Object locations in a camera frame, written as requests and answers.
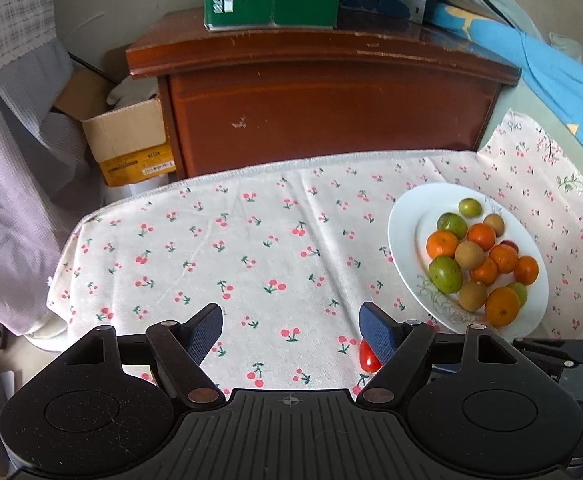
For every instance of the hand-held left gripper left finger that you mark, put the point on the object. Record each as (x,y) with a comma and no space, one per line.
(205,332)

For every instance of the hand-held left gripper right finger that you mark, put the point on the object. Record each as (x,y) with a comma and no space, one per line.
(379,332)

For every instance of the red cherry tomato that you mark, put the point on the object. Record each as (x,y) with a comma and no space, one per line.
(510,244)
(368,360)

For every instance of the white plate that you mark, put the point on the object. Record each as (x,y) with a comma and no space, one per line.
(406,240)

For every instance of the tan longan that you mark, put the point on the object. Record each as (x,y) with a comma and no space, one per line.
(494,223)
(469,254)
(473,295)

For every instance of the cherry print tablecloth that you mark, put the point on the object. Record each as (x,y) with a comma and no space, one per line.
(271,240)

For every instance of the white round base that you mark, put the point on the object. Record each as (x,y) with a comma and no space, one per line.
(46,337)

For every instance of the cardboard box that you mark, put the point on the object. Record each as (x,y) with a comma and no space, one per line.
(126,140)

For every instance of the lilac checked cloth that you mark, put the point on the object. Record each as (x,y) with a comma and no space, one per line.
(16,210)

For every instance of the brown wooden cabinet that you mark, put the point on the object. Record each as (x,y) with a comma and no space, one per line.
(321,110)

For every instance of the white cloth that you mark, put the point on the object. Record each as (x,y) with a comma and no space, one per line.
(131,91)

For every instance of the grey-green bed sheet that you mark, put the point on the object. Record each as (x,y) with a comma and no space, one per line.
(521,100)

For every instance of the blue printed blanket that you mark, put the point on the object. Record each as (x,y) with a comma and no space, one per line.
(561,70)

